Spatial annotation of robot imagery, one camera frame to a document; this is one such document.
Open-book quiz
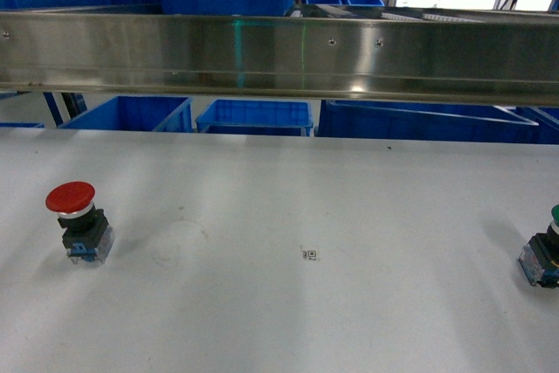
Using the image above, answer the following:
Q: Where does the green mushroom push button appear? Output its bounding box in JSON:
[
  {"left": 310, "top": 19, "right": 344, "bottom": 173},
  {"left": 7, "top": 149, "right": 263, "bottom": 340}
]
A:
[{"left": 518, "top": 205, "right": 558, "bottom": 289}]

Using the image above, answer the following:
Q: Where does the blue bin below table middle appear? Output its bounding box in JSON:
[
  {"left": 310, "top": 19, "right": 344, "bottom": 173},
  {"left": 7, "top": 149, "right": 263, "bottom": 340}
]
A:
[{"left": 196, "top": 99, "right": 314, "bottom": 136}]

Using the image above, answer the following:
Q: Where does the blue bin below table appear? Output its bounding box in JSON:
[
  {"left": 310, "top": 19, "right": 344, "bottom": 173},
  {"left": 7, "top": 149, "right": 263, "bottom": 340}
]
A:
[
  {"left": 196, "top": 99, "right": 314, "bottom": 136},
  {"left": 315, "top": 100, "right": 558, "bottom": 145},
  {"left": 59, "top": 95, "right": 192, "bottom": 133}
]

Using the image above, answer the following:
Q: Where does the blue bin below table right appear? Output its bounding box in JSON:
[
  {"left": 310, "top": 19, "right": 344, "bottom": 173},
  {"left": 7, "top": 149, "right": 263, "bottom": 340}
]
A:
[{"left": 315, "top": 100, "right": 558, "bottom": 145}]

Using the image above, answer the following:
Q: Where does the small QR code sticker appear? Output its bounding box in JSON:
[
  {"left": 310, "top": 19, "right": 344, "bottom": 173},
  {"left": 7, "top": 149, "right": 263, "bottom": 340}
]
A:
[{"left": 300, "top": 245, "right": 321, "bottom": 261}]

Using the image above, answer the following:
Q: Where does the blue bin below table left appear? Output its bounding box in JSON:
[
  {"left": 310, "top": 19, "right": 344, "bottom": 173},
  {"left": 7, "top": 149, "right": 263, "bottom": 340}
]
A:
[{"left": 59, "top": 95, "right": 192, "bottom": 133}]

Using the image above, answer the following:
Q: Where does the red mushroom push button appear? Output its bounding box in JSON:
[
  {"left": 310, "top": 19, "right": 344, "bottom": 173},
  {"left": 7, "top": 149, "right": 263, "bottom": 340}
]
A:
[{"left": 45, "top": 181, "right": 114, "bottom": 265}]

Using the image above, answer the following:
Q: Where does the steel shelf front rail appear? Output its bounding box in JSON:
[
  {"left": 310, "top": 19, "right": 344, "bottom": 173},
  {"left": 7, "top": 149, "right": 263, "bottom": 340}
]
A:
[{"left": 1, "top": 5, "right": 558, "bottom": 107}]

